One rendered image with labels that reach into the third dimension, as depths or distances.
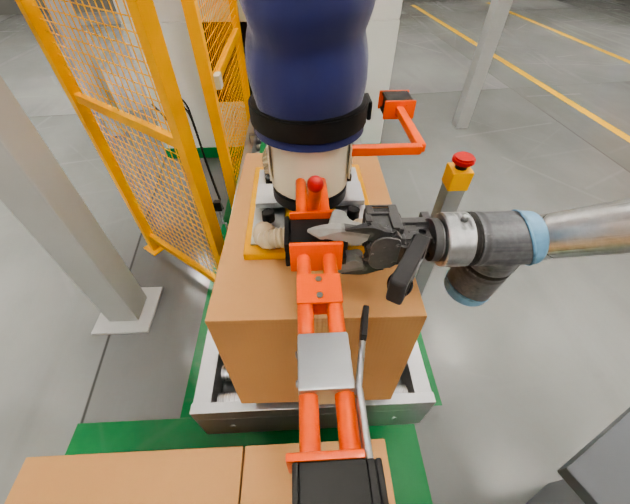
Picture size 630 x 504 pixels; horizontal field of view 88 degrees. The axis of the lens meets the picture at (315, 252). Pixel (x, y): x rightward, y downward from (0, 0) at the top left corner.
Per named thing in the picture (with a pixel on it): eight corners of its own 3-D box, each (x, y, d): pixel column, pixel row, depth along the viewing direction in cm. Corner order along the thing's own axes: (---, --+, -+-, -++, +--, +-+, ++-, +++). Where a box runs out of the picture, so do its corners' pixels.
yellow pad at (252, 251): (256, 172, 91) (253, 156, 88) (291, 171, 92) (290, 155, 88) (243, 261, 68) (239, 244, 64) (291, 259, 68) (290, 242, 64)
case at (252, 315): (261, 245, 128) (245, 152, 99) (362, 243, 128) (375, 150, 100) (241, 404, 86) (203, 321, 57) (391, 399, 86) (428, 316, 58)
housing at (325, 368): (296, 350, 43) (294, 333, 39) (347, 348, 43) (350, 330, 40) (296, 406, 38) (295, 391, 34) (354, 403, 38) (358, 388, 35)
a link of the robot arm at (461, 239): (463, 277, 54) (486, 235, 47) (434, 278, 54) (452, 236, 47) (446, 239, 60) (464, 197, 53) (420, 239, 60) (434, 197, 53)
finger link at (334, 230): (306, 212, 52) (359, 223, 55) (307, 237, 48) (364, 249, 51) (312, 197, 50) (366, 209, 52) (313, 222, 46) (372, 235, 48)
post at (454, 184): (393, 320, 180) (447, 161, 106) (405, 320, 180) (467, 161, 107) (395, 331, 175) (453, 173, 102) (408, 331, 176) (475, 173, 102)
